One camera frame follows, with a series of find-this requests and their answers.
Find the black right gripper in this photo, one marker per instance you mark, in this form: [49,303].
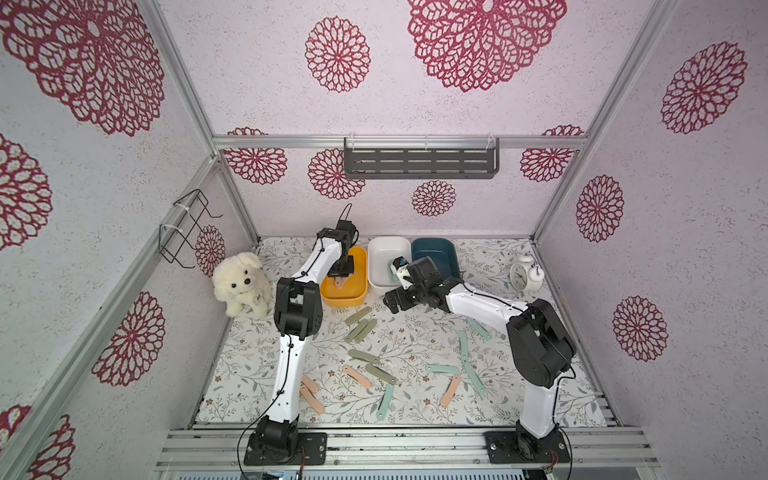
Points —
[405,295]

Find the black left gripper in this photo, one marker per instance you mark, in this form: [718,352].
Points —
[349,269]

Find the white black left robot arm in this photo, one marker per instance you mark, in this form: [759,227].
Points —
[298,315]

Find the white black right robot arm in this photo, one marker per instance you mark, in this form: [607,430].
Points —
[541,347]

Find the yellow plastic storage box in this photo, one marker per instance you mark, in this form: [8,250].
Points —
[354,290]

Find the teal plastic storage box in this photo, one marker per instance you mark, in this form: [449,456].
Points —
[442,252]

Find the white plastic storage box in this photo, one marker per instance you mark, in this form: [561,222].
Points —
[382,251]

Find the white plush dog toy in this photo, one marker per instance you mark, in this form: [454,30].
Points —
[241,284]

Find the white twin-bell alarm clock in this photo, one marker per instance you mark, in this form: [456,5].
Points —
[526,274]

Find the grey wall shelf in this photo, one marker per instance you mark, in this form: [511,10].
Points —
[427,160]

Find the black wire wall rack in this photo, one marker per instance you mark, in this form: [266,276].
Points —
[174,236]

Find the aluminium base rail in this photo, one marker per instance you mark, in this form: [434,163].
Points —
[401,448]

